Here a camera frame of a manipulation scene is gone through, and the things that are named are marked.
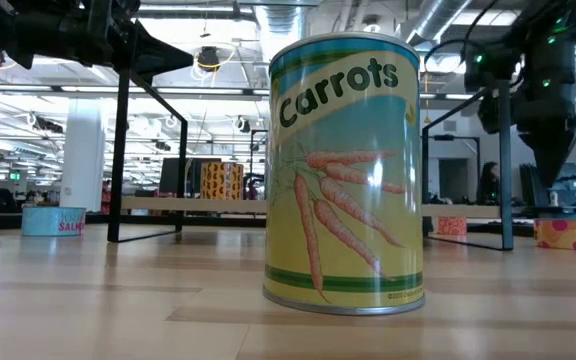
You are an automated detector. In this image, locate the silver ventilation duct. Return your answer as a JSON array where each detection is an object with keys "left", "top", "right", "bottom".
[{"left": 398, "top": 0, "right": 475, "bottom": 47}]

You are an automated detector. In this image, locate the orange lattice-pattern can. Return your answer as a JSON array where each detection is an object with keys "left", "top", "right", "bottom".
[{"left": 436, "top": 216, "right": 468, "bottom": 236}]

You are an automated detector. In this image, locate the black aluminium table frame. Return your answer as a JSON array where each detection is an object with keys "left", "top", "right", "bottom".
[{"left": 0, "top": 209, "right": 539, "bottom": 236}]

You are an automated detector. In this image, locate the black hanging ceiling device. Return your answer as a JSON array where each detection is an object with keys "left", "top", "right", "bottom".
[{"left": 196, "top": 45, "right": 222, "bottom": 72}]

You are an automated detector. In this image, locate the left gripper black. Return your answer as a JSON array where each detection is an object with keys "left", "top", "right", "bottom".
[{"left": 35, "top": 0, "right": 195, "bottom": 80}]

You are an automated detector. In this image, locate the black monitor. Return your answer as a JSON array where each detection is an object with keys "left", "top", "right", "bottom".
[{"left": 159, "top": 157, "right": 193, "bottom": 196}]

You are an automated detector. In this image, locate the carrots label tall can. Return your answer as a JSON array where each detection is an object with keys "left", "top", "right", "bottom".
[{"left": 262, "top": 32, "right": 427, "bottom": 317}]

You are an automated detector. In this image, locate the black frame wooden shelf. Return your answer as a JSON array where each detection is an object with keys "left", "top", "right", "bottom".
[{"left": 106, "top": 68, "right": 516, "bottom": 252}]

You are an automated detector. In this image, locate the short orange red-dotted can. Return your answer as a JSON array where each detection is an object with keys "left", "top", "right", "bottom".
[{"left": 533, "top": 218, "right": 576, "bottom": 252}]

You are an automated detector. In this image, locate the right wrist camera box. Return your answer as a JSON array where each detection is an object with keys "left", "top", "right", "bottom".
[{"left": 464, "top": 41, "right": 520, "bottom": 135}]

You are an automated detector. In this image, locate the white square pillar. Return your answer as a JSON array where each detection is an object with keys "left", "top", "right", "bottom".
[{"left": 59, "top": 97, "right": 107, "bottom": 212}]

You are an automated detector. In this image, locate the short light-blue salmon can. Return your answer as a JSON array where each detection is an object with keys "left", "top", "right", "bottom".
[{"left": 21, "top": 206, "right": 87, "bottom": 238}]

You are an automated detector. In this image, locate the black metal frame stand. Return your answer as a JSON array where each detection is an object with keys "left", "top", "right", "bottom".
[{"left": 420, "top": 132, "right": 483, "bottom": 201}]

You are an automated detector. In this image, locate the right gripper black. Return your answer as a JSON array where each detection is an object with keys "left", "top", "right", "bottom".
[{"left": 512, "top": 37, "right": 576, "bottom": 187}]

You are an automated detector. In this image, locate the lit computer monitor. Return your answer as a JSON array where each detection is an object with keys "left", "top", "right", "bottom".
[{"left": 557, "top": 162, "right": 576, "bottom": 207}]

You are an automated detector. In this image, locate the yellow black bean-pattern can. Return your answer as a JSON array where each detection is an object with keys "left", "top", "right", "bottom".
[{"left": 200, "top": 161, "right": 245, "bottom": 201}]

